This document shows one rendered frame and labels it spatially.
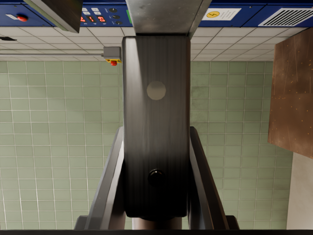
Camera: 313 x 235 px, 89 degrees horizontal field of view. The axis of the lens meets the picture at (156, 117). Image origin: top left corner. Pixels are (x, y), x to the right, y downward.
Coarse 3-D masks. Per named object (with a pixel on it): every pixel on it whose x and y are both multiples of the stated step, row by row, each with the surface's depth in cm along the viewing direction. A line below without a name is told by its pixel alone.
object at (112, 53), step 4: (104, 48) 95; (108, 48) 95; (112, 48) 95; (116, 48) 95; (120, 48) 97; (104, 52) 95; (108, 52) 95; (112, 52) 95; (116, 52) 95; (120, 52) 97; (104, 56) 96; (108, 56) 96; (112, 56) 96; (116, 56) 96; (120, 56) 97; (112, 60) 99; (116, 60) 99; (120, 60) 100
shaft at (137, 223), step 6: (132, 222) 9; (138, 222) 9; (144, 222) 8; (150, 222) 8; (156, 222) 8; (162, 222) 8; (168, 222) 8; (174, 222) 8; (180, 222) 9; (132, 228) 9; (138, 228) 9; (144, 228) 8; (150, 228) 8; (156, 228) 8; (162, 228) 8; (168, 228) 8; (174, 228) 8; (180, 228) 9
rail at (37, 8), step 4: (24, 0) 29; (28, 0) 28; (28, 4) 30; (32, 4) 30; (36, 8) 31; (40, 8) 31; (40, 12) 32; (44, 12) 32; (44, 16) 34; (48, 16) 34; (52, 20) 35; (56, 24) 37; (60, 24) 37; (60, 28) 40; (64, 28) 39
